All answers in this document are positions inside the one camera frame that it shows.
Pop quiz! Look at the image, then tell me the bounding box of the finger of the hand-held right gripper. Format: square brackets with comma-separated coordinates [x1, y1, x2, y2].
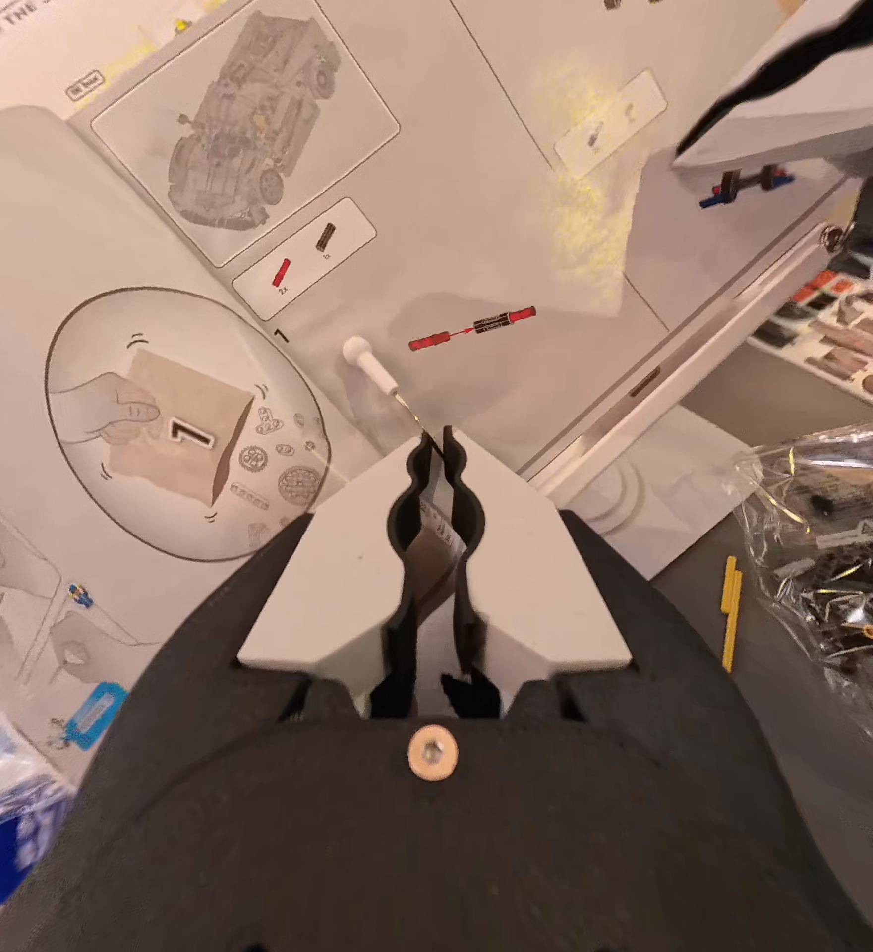
[706, 0, 873, 114]
[670, 0, 873, 177]

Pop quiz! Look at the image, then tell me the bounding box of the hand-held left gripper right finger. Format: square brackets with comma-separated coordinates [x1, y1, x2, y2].
[441, 424, 635, 720]

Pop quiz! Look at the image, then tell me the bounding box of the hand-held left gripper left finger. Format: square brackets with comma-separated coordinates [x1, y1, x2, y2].
[237, 435, 439, 720]

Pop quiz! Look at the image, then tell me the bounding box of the black lego connector assembly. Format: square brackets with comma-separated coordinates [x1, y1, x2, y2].
[698, 167, 796, 210]

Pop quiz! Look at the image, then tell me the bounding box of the lego instruction booklet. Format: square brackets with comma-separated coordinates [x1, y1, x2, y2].
[0, 0, 873, 819]

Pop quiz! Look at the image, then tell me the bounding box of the yellow lego axle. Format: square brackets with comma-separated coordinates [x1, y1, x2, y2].
[719, 555, 745, 675]

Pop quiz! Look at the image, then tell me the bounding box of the lego sticker sheet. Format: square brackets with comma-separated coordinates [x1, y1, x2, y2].
[747, 269, 873, 415]

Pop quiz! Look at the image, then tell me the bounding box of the clear bag of lego parts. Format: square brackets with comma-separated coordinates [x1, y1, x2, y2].
[732, 420, 873, 752]

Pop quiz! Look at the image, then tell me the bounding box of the white plastic peg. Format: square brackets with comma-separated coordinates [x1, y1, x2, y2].
[341, 335, 402, 400]

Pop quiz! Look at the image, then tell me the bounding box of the metal book stand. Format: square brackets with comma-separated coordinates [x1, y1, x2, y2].
[517, 175, 865, 538]

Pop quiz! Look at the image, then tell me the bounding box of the clear bag with blue label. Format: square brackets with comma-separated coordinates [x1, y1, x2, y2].
[0, 680, 80, 912]

